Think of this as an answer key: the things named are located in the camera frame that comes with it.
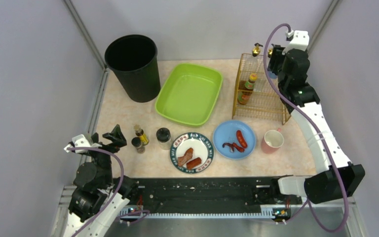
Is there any gold wire rack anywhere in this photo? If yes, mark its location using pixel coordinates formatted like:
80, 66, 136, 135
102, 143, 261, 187
232, 53, 291, 124

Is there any black plastic trash bin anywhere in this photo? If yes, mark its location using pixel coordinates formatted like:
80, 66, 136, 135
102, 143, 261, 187
104, 35, 161, 103

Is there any small brown cap bottle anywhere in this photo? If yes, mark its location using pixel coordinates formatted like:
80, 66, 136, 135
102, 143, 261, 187
133, 124, 150, 146

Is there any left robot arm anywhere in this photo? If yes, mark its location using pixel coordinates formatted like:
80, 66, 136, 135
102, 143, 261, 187
62, 125, 138, 237

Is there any red sausage on blue plate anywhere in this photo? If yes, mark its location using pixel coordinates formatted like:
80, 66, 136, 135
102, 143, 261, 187
236, 130, 248, 149

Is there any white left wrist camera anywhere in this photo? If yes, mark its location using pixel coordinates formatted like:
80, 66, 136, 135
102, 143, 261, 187
63, 134, 93, 154

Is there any dark curled sausage strip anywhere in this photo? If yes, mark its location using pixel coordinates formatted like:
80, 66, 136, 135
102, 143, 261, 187
222, 143, 245, 153

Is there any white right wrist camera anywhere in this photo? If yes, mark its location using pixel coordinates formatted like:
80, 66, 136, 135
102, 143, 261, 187
283, 30, 310, 54

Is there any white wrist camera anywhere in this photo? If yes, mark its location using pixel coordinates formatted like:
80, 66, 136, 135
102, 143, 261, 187
63, 134, 93, 154
283, 30, 310, 54

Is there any yellow cap sauce bottle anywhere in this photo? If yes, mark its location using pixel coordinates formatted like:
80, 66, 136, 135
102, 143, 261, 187
237, 73, 258, 105

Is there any red sausage piece on plate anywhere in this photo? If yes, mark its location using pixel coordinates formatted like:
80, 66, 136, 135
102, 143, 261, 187
186, 158, 202, 170

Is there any clear glass bottle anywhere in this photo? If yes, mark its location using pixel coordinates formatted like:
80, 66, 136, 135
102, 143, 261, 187
267, 48, 273, 59

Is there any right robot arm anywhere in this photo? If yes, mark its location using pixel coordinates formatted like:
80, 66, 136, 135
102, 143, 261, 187
267, 44, 365, 204

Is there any small dark spice bottle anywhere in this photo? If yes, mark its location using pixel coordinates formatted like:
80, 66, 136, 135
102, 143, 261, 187
131, 137, 145, 154

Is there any white plate with green rim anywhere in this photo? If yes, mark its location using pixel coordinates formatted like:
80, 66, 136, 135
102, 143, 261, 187
169, 132, 215, 174

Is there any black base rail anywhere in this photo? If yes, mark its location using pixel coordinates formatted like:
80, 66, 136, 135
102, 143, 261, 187
119, 177, 303, 221

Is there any black lid jar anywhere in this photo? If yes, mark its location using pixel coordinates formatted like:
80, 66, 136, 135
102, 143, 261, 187
156, 127, 172, 150

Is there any green plastic basin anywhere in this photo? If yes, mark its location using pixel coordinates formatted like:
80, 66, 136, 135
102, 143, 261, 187
155, 63, 223, 127

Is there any glass bottle with brown sauce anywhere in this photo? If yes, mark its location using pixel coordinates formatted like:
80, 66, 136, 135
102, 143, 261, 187
242, 43, 263, 74

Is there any brown meat piece left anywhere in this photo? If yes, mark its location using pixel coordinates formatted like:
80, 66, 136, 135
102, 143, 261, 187
177, 148, 193, 166

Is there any blue plate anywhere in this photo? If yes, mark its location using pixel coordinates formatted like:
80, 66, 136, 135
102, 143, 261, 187
213, 120, 257, 160

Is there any pink cup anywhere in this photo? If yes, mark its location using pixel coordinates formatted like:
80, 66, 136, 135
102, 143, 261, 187
261, 128, 285, 154

